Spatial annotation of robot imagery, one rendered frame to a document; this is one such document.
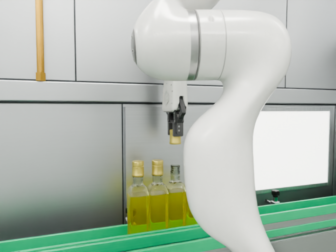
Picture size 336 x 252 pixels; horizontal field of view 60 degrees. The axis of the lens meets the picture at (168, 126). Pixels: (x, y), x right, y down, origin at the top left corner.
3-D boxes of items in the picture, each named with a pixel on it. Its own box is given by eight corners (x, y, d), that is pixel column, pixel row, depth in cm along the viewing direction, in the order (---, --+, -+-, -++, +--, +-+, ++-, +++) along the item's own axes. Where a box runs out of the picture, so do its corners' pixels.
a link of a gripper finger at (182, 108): (175, 90, 85) (172, 106, 88) (184, 103, 79) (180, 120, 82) (179, 90, 86) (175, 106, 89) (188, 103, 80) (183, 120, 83)
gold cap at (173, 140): (178, 143, 90) (178, 128, 90) (182, 144, 87) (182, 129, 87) (167, 143, 89) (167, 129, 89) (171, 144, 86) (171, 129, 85)
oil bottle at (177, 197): (180, 243, 93) (180, 178, 92) (187, 251, 88) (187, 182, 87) (163, 246, 92) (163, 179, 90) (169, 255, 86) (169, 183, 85)
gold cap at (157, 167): (161, 173, 88) (161, 158, 88) (165, 175, 85) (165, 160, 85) (150, 173, 87) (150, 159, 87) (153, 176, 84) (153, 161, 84)
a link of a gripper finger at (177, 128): (172, 113, 85) (172, 136, 86) (176, 113, 82) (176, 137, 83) (182, 113, 86) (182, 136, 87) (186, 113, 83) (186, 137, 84)
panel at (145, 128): (324, 183, 130) (326, 107, 128) (330, 185, 127) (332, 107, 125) (124, 207, 99) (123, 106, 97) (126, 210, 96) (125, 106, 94)
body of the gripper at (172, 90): (158, 75, 90) (158, 112, 91) (169, 71, 81) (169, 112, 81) (180, 76, 93) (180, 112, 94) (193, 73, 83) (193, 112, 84)
